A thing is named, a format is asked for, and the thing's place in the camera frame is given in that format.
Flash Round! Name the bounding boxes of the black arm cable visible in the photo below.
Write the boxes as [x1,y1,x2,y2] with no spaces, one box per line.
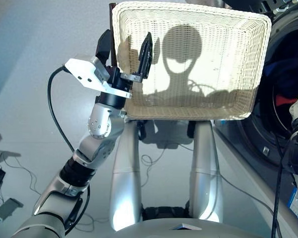
[47,65,91,235]
[270,133,293,238]

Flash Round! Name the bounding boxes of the thin adapter cable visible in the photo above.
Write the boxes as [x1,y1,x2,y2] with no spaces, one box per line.
[1,156,43,196]

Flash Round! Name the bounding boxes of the washing machine drum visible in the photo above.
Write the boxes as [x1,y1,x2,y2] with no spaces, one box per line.
[238,14,298,167]

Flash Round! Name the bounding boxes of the grey flat device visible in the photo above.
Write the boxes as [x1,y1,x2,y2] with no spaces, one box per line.
[0,197,24,230]

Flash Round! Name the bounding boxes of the silver robot torso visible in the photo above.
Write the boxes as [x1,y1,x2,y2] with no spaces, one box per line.
[106,204,264,238]

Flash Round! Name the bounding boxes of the dark brown basket stand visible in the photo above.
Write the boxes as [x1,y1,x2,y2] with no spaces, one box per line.
[108,2,115,67]

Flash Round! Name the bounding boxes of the orange garment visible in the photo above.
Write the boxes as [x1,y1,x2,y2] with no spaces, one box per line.
[275,93,298,106]

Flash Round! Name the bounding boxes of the navy blue garment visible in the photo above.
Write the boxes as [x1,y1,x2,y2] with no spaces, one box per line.
[263,53,298,100]

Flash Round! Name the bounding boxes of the pale woven basket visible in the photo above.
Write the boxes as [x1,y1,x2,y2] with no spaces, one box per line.
[111,1,272,121]

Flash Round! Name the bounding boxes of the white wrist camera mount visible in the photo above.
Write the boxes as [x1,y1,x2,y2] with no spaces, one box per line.
[64,55,133,99]

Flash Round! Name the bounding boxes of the thin floor cable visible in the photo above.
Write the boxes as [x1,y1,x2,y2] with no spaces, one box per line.
[140,142,275,215]

